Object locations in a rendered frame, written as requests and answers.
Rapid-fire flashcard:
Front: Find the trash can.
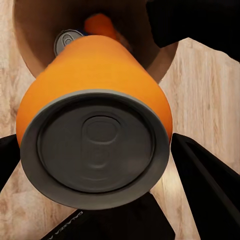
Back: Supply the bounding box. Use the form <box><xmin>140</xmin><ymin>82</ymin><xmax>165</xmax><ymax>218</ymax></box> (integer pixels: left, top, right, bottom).
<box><xmin>12</xmin><ymin>0</ymin><xmax>179</xmax><ymax>84</ymax></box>

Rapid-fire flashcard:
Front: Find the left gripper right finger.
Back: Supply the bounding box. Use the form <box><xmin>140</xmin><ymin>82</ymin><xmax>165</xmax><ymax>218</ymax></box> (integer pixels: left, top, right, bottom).
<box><xmin>170</xmin><ymin>133</ymin><xmax>240</xmax><ymax>240</ymax></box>

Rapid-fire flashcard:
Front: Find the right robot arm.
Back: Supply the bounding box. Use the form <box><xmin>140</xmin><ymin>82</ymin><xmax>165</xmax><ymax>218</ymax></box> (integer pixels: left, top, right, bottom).
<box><xmin>146</xmin><ymin>0</ymin><xmax>240</xmax><ymax>62</ymax></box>

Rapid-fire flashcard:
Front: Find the can of soda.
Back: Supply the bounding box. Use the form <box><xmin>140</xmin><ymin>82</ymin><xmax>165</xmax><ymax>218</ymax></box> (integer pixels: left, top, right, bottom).
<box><xmin>54</xmin><ymin>28</ymin><xmax>93</xmax><ymax>56</ymax></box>
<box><xmin>83</xmin><ymin>12</ymin><xmax>120</xmax><ymax>43</ymax></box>
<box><xmin>15</xmin><ymin>35</ymin><xmax>173</xmax><ymax>210</ymax></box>

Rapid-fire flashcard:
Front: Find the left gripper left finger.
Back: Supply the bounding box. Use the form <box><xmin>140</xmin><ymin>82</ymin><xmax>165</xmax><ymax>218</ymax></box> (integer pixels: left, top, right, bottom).
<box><xmin>0</xmin><ymin>134</ymin><xmax>21</xmax><ymax>192</ymax></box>

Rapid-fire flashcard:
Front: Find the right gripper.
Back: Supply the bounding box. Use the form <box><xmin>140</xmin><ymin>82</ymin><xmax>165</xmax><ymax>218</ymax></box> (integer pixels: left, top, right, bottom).
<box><xmin>146</xmin><ymin>0</ymin><xmax>216</xmax><ymax>50</ymax></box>

